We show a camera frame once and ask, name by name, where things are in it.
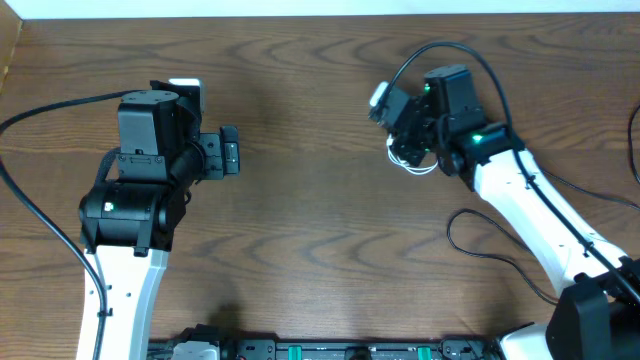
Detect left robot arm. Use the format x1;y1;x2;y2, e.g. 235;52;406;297
76;78;240;359

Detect white cable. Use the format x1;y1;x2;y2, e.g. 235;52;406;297
385;133;440;177

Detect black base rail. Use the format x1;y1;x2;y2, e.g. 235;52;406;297
147;338;502;360

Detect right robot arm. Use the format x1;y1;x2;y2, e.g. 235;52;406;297
369;65;639;359

